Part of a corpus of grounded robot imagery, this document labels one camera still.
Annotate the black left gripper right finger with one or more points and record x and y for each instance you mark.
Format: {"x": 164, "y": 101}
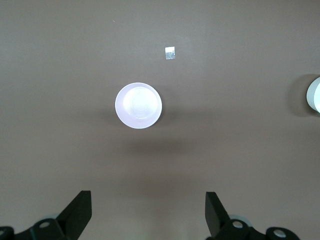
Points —
{"x": 220, "y": 220}

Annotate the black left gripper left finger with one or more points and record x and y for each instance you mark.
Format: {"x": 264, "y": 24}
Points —
{"x": 75, "y": 215}

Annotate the pink bowl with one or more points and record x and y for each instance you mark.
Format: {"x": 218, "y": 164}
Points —
{"x": 138, "y": 105}

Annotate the white bowl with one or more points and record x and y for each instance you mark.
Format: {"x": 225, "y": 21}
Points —
{"x": 314, "y": 95}

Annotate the brown table cover sheet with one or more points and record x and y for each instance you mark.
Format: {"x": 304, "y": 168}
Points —
{"x": 75, "y": 75}

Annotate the small clear tape piece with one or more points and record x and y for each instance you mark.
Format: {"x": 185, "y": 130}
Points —
{"x": 170, "y": 53}

